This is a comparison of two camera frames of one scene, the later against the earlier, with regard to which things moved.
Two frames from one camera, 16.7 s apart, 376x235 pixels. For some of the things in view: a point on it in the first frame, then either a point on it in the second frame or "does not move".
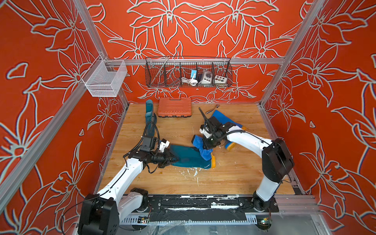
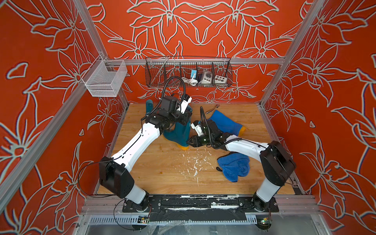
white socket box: [219, 79] does not move
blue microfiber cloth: [198, 142] → [234, 164]
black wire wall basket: [185, 72] does not move
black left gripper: [167, 161] → [186, 116]
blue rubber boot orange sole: [228, 145] does not move
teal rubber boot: [190, 157] → [180, 134]
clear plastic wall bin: [104, 78] does not move
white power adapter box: [207, 77] does not move
